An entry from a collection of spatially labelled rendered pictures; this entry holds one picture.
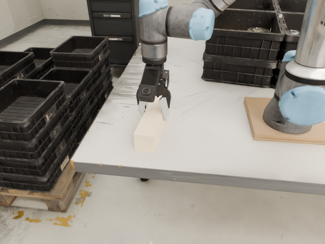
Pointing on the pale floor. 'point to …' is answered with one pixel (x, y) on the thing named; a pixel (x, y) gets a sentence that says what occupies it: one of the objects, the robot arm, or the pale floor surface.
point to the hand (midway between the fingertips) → (154, 117)
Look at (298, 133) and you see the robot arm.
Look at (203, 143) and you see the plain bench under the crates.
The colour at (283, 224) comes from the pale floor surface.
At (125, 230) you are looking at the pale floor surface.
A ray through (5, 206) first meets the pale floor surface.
